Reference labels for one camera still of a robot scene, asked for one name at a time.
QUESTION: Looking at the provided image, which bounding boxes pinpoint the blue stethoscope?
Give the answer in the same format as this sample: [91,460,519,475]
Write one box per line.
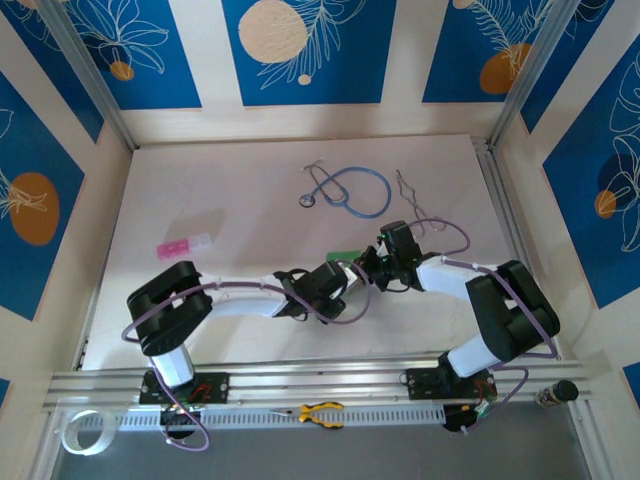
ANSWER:
[298,158,393,220]

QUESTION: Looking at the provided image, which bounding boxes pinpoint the yellow black pliers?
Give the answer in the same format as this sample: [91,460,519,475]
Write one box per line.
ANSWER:
[269,401,346,430]

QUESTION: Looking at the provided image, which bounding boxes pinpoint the clear tape roll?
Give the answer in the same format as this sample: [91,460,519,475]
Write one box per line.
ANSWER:
[62,409,115,456]

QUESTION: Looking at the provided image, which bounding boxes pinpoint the aluminium rail frame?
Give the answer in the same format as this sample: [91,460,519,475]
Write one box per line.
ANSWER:
[42,349,596,416]

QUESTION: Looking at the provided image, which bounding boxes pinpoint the bent silver wire tool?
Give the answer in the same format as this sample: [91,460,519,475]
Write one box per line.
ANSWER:
[396,169,448,237]

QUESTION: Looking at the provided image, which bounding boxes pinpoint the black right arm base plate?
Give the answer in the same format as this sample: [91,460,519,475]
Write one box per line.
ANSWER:
[405,367,498,401]

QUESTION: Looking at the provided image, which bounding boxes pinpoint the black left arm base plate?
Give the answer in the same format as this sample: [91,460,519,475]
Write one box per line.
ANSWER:
[138,370,231,406]

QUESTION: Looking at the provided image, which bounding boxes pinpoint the white slotted cable duct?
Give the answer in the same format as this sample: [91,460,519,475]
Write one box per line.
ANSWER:
[79,403,446,431]

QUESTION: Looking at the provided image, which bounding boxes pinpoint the aluminium side rail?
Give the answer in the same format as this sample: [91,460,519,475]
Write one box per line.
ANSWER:
[472,137,560,359]

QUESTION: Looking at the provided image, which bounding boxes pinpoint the black controller board with wires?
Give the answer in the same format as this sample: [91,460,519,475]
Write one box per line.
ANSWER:
[443,399,496,434]
[159,402,204,430]

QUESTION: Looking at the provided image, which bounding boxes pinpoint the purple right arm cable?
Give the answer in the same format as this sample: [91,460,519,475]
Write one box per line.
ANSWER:
[409,218,559,435]

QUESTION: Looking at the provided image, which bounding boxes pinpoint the aluminium corner post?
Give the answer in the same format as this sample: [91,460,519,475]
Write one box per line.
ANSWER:
[489,0,576,146]
[34,0,139,151]

